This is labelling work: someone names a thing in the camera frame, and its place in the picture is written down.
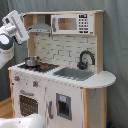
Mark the black toy faucet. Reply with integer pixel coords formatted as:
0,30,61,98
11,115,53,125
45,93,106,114
76,50,96,71

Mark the white cabinet door with dispenser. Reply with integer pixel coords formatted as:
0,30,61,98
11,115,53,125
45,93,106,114
47,83,82,128

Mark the white oven door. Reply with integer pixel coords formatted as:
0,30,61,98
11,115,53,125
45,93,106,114
19,90,39,117

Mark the red right stove knob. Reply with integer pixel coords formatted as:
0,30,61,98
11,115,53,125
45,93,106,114
33,81,38,87

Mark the steel toy pot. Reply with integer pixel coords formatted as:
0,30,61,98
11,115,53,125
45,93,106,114
25,56,40,67

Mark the black toy stovetop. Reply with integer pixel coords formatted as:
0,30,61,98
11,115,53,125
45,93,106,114
21,62,57,73

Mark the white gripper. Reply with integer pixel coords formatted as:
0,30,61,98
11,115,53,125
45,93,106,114
2,10,29,44

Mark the wooden toy kitchen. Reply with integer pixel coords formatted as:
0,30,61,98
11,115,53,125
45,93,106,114
9,10,116,128

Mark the red left stove knob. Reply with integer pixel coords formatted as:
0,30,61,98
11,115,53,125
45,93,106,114
14,76,20,82

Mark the grey toy sink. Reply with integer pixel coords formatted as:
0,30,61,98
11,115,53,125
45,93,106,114
53,67,93,81

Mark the white toy microwave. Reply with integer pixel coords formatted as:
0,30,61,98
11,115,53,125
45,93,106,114
51,14,94,34

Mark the red stove knob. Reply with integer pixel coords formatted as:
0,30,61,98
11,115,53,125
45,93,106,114
14,76,20,82
33,81,38,87

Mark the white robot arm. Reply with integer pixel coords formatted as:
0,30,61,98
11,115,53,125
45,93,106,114
0,10,46,128

